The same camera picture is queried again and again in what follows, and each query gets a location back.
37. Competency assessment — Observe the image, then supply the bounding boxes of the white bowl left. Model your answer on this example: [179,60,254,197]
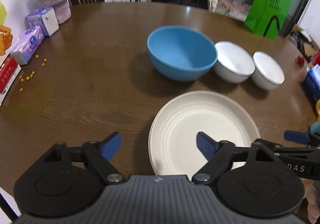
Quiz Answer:
[213,41,255,84]

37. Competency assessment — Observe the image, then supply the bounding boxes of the green paper bag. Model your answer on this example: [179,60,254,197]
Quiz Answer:
[244,0,292,39]

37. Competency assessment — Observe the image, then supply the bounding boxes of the purple tissue pack upper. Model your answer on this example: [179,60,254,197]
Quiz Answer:
[25,7,59,37]

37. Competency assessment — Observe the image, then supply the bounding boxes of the red label bottle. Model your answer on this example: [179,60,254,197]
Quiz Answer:
[308,50,320,70]

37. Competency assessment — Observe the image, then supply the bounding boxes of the white bowl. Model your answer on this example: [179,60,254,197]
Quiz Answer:
[251,51,285,91]
[213,41,255,84]

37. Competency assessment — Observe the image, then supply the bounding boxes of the small red flower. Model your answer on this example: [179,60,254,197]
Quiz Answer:
[296,55,305,67]

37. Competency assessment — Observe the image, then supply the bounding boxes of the yellow green snack box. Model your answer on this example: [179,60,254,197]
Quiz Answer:
[0,2,13,63]

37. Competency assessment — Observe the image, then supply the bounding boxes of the white bowl right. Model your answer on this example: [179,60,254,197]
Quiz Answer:
[251,51,285,91]

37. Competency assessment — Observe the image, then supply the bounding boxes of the purple tissue pack lower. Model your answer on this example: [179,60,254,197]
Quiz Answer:
[10,26,44,65]

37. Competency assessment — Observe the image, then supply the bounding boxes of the scattered corn kernels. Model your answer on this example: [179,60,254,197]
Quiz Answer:
[18,54,48,93]

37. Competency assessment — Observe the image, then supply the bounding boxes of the cream plate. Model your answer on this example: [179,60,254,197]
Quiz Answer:
[148,91,260,178]

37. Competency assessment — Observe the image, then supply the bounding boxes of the person right hand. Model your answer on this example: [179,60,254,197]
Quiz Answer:
[306,186,319,223]

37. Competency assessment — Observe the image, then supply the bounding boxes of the yellow mug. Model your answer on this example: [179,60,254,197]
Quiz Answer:
[315,100,320,116]

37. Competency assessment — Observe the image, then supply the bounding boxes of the blue tissue box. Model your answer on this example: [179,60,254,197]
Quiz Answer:
[301,64,320,103]

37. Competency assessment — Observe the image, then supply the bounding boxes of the red box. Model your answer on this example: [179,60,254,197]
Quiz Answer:
[0,56,18,93]

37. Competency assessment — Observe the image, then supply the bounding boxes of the purple tissue pack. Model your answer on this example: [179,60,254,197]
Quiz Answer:
[10,26,44,65]
[25,7,59,37]

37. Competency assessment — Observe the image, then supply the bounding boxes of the blue bowl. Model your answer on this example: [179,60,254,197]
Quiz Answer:
[146,26,217,82]

